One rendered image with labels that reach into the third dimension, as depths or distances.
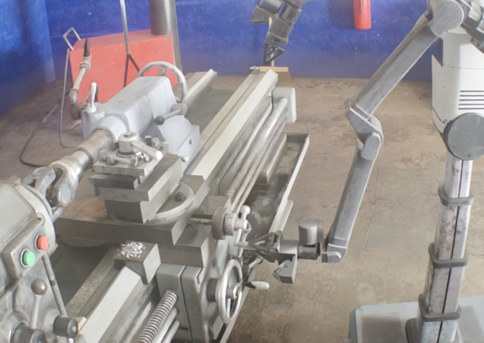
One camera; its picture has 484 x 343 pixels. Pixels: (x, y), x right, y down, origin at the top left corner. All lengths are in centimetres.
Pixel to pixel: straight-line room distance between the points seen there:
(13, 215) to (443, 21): 104
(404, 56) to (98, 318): 102
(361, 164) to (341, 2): 423
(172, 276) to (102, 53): 319
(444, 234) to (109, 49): 340
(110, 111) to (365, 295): 155
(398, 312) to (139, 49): 310
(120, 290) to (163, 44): 324
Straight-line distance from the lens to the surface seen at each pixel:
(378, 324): 233
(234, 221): 180
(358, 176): 157
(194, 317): 183
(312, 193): 375
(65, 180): 165
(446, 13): 140
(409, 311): 240
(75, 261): 203
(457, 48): 161
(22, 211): 117
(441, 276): 201
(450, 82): 164
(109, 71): 477
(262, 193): 294
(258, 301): 287
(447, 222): 190
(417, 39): 144
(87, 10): 660
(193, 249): 172
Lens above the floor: 181
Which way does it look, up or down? 25 degrees down
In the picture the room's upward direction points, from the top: 5 degrees counter-clockwise
